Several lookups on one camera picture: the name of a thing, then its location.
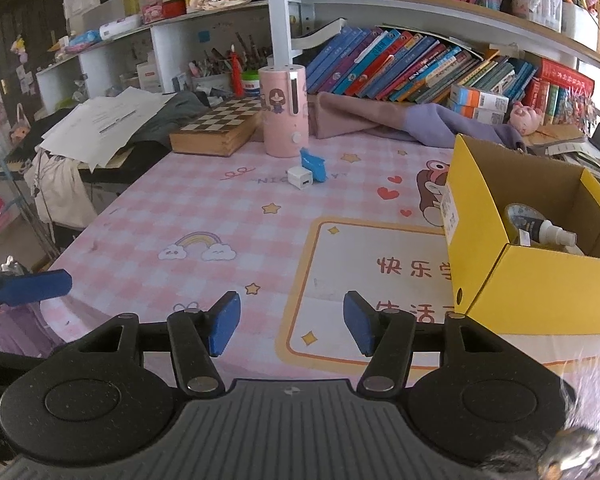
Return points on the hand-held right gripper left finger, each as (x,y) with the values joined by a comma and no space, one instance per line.
(225,322)

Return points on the fluffy white sleeve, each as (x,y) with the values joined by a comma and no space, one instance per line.
(595,410)

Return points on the small spray bottle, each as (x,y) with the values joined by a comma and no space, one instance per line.
(552,234)

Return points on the red toy figure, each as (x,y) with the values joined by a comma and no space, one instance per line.
(174,5)

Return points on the row of pastel tubes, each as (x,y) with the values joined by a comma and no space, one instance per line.
(535,2)

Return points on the cream garment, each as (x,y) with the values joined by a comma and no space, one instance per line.
(60,185)

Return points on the row of colourful books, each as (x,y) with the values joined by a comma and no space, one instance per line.
(410,67)

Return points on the pink checkered tablecloth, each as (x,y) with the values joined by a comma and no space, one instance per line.
(205,210)

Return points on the orange and white boxes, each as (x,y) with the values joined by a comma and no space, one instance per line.
(477,102)

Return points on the wooden chess box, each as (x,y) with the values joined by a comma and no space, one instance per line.
(212,130)

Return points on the dark grey cloth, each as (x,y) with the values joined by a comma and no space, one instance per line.
(177,115)

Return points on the pink cylindrical desk device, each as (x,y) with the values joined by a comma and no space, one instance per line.
(282,120)

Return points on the pink and purple cloth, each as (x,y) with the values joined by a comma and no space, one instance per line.
(360,120)

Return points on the white shelf unit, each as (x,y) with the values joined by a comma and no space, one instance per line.
(280,15)

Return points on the red bottle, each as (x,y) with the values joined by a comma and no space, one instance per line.
(237,72)

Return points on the stack of white papers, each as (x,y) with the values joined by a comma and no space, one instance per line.
(105,120)

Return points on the yellow cardboard box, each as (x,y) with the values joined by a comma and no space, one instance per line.
(530,290)

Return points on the blue clip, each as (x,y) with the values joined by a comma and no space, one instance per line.
(314,162)

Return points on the row of red books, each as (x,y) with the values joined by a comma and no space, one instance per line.
(560,85)

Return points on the yellow tape roll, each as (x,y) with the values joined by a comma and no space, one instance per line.
(517,215)

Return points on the small white charger cube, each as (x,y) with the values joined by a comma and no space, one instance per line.
(300,177)

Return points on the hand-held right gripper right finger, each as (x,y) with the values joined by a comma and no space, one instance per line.
(360,322)

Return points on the blue packet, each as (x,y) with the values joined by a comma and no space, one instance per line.
(82,41)

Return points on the pink pig toy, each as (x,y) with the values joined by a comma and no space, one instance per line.
(525,119)

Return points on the white storage container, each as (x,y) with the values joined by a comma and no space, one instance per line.
(580,22)

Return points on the holder with pens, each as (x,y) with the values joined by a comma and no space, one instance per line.
(212,67)

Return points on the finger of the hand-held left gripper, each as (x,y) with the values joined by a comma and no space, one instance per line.
(35,286)

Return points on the pile of books and papers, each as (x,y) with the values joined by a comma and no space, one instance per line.
(570,147)

